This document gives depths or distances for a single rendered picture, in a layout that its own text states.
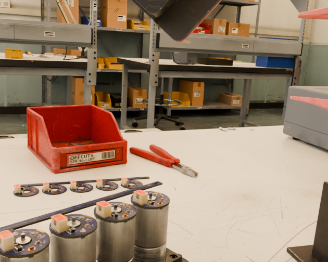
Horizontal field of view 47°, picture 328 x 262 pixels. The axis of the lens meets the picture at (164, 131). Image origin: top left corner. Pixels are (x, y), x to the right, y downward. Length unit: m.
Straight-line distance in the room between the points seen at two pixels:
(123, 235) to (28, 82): 4.41
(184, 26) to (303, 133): 0.47
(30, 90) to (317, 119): 4.14
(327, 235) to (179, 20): 0.19
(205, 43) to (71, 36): 0.96
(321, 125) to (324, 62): 5.55
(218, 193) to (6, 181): 0.23
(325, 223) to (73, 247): 0.19
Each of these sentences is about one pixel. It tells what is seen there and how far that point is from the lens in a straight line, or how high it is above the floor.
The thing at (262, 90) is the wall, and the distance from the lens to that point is 5.94.
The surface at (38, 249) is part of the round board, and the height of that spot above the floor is 0.81.
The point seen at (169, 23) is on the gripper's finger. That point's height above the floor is 0.92.
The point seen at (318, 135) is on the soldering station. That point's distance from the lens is 0.67.
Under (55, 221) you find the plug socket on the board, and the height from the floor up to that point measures 0.82.
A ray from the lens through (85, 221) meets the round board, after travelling 0.22.
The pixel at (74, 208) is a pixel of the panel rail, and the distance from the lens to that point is 0.23.
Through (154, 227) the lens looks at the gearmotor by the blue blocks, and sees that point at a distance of 0.24.
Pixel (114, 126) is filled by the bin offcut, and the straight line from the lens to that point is 0.52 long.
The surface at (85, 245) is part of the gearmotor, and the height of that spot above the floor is 0.81.
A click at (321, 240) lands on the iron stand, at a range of 0.32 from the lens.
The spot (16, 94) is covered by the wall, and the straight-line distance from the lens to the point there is 4.61.
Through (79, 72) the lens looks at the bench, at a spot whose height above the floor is 0.68.
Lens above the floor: 0.91
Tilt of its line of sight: 13 degrees down
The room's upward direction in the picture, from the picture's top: 4 degrees clockwise
